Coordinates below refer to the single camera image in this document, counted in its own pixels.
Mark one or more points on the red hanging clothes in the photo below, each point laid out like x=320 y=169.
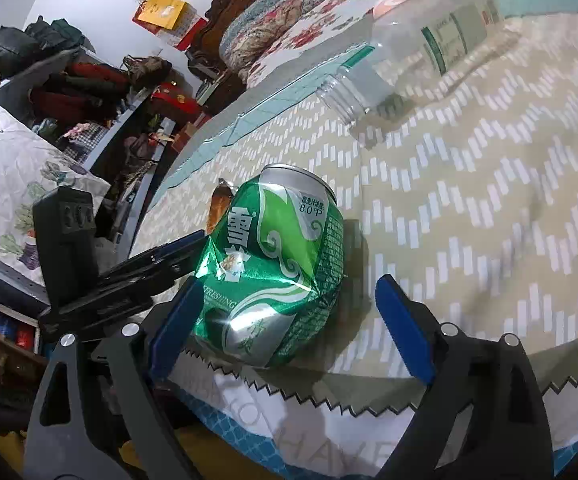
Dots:
x=84 y=85

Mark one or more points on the white plant print cloth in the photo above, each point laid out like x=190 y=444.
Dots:
x=14 y=185

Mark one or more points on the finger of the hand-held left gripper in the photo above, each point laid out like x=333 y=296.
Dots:
x=119 y=297
x=154 y=257

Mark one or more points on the red gift bag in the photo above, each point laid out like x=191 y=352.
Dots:
x=176 y=100

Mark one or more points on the carved wooden headboard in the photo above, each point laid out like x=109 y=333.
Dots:
x=219 y=15

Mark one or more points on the crushed green beer can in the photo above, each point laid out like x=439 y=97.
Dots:
x=269 y=270

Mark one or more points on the red wall calendar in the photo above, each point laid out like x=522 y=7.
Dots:
x=186 y=32

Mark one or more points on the grey metal shelf rack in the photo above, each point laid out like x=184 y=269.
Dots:
x=119 y=120

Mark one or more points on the clear plastic bottle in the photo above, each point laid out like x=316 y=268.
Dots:
x=409 y=45

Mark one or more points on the yellow paper bag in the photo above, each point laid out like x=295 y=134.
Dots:
x=161 y=10

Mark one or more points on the dark green bag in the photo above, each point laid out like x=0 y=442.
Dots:
x=59 y=32

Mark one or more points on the black bag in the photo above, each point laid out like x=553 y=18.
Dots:
x=6 y=50

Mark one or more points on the brown snack wrapper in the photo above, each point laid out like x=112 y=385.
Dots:
x=219 y=205

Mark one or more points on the houndstooth box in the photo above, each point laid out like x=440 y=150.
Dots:
x=86 y=140

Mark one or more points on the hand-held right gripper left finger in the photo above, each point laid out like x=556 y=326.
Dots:
x=174 y=330

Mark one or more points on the brown handbag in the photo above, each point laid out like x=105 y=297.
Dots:
x=146 y=72

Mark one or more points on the bed with floral sheet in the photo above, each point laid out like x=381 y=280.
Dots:
x=319 y=35

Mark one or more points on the blue grey patterned quilt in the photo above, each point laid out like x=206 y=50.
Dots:
x=259 y=20

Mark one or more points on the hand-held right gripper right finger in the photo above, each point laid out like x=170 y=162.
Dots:
x=404 y=330

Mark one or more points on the dark wooden nightstand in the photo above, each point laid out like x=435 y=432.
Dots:
x=219 y=90

